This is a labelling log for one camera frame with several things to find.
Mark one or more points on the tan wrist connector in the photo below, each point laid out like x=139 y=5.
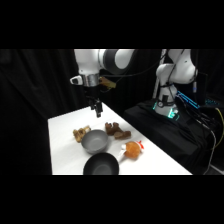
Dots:
x=108 y=83

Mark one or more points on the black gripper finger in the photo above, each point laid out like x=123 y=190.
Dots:
x=97 y=114
x=100 y=113

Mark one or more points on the black cloth-covered robot stand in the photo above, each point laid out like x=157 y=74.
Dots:
x=160 y=133

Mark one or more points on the black curtain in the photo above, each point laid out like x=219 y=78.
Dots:
x=33 y=100

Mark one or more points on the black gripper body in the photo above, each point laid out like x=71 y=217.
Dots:
x=93 y=96

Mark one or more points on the dark brown plush toy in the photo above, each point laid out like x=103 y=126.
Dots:
x=117 y=130

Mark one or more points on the blue-lit control box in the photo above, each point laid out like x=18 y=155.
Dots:
x=188 y=99

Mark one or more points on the grey bowl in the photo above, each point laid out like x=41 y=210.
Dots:
x=94 y=141

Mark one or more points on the tan striped plush toy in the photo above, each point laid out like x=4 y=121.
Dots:
x=80 y=134

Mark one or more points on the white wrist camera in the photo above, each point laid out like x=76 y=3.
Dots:
x=76 y=80

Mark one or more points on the potato plush with santa hat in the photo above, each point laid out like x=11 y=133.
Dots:
x=132 y=150

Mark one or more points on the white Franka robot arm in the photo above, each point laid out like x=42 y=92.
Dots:
x=90 y=61

